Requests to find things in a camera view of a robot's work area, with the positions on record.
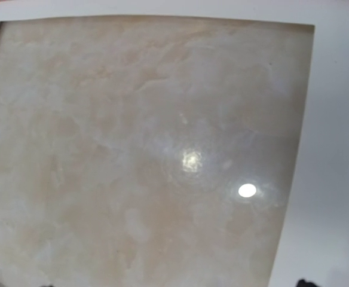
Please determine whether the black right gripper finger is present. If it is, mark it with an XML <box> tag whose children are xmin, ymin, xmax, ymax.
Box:
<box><xmin>296</xmin><ymin>279</ymin><xmax>318</xmax><ymax>287</ymax></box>

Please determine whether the white photo mat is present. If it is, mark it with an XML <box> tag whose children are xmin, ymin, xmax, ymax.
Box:
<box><xmin>0</xmin><ymin>1</ymin><xmax>349</xmax><ymax>286</ymax></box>

